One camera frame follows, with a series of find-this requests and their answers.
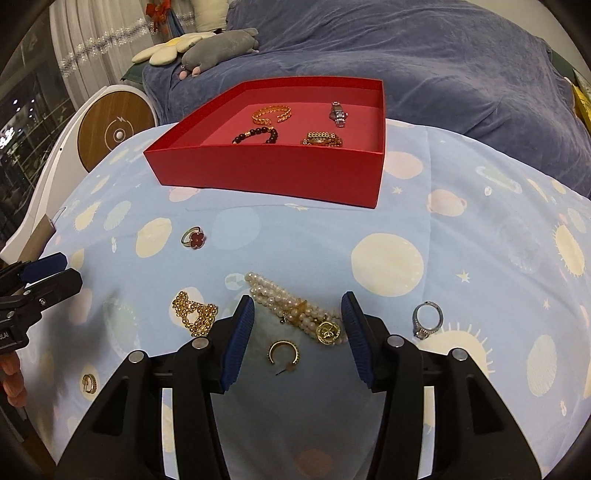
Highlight pearl multi-strand bracelet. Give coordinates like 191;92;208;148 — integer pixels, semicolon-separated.
243;271;349;346

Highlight red clover ring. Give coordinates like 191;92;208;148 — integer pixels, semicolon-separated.
180;225;209;251

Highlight red jewelry box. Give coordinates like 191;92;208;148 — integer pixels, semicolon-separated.
144;76;386;209

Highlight person's left hand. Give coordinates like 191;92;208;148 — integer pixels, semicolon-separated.
0;352;27;408

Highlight gold hoop earring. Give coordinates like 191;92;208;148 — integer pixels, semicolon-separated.
267;340;301;376

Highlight light blue planet blanket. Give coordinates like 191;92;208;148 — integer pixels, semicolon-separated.
20;121;590;472

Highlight round wooden white device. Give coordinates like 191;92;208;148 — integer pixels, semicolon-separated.
1;84;158;263

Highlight white sheer curtain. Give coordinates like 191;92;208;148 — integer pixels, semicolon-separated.
49;0;167;108

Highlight flower shaped cushion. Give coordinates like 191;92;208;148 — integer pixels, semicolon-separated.
132;32;215;66

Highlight silver wrist watch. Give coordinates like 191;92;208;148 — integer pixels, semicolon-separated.
329;101;348;128

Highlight grey plush toy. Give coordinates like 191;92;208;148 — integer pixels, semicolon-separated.
178;28;259;80

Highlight red bow decoration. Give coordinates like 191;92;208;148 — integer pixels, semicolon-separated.
145;0;171;33

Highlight dark blue bed cover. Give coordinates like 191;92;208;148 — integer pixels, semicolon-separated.
142;1;590;196

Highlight cream plush pillow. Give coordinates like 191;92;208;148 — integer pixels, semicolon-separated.
191;0;229;20

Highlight yellow gold pillow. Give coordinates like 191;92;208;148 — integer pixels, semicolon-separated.
571;84;591;133

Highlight silver diamond ring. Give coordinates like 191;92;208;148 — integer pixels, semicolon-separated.
411;301;445;341

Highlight gold chain bracelet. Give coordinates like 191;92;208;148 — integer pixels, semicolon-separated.
171;290;219;338

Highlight gold bead bracelet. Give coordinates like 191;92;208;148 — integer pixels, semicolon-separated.
300;131;345;149

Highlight dark bead bracelet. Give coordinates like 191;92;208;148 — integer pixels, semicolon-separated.
231;126;281;146

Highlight gold cuff bracelet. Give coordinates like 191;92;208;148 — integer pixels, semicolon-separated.
250;104;294;126

